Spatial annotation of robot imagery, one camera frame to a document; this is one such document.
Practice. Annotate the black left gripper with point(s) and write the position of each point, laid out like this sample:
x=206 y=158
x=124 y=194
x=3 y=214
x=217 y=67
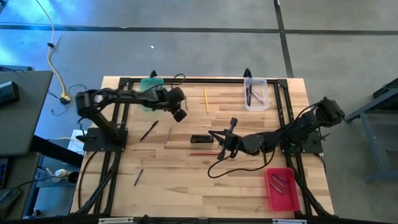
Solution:
x=177 y=99

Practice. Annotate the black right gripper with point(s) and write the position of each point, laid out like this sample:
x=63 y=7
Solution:
x=233 y=143

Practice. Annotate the black stapler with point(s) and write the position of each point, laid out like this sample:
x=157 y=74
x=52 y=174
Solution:
x=202 y=139

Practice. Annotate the red pencil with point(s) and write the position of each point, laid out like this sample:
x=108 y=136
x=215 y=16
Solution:
x=202 y=154

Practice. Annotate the yellow pencil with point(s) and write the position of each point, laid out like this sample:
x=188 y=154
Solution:
x=206 y=100

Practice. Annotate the grey crayon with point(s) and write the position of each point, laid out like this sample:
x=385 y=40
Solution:
x=278 y=183
x=168 y=136

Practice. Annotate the purple crayon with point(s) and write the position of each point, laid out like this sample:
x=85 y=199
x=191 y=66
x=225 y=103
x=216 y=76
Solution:
x=138 y=177
x=280 y=179

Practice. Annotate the red plastic bin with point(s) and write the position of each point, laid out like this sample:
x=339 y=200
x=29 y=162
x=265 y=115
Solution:
x=286 y=202

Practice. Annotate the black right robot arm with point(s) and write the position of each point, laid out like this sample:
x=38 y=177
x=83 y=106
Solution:
x=311 y=124

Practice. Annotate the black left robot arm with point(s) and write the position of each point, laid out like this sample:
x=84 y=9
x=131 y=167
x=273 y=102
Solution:
x=130 y=97

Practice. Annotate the green translucent plastic bin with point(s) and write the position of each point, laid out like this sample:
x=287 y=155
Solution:
x=152 y=81

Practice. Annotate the clear plastic bin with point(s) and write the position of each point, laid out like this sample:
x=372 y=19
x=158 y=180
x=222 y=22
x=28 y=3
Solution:
x=265 y=84

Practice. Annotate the white label strip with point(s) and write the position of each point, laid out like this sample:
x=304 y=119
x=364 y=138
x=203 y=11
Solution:
x=115 y=220
x=289 y=221

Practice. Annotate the yellow power block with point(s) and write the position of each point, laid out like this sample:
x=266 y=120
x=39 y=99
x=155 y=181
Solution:
x=64 y=99

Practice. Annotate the white paper sheet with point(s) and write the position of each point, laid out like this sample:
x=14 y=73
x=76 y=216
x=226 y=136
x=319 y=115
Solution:
x=73 y=146

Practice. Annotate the black round object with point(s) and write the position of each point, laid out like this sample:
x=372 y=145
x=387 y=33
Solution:
x=73 y=177

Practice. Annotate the black desk crossbar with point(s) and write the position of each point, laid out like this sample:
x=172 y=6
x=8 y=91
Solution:
x=56 y=152

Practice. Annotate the white bottle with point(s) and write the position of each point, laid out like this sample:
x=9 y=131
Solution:
x=60 y=172

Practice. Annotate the grey metal stand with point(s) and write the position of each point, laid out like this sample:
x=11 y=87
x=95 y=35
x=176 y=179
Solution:
x=373 y=146

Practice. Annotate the black flat device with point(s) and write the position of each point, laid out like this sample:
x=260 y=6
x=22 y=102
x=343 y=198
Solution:
x=15 y=68

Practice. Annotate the black box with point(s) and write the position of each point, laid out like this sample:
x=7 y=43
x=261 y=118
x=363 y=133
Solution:
x=7 y=93

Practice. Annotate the dark grey desk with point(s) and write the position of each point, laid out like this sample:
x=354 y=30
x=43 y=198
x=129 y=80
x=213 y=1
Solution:
x=21 y=174

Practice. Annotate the black aluminium table frame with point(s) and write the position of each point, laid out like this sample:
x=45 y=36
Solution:
x=202 y=80

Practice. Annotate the black frame clamp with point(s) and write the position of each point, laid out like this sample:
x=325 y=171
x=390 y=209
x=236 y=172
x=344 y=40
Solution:
x=153 y=74
x=247 y=73

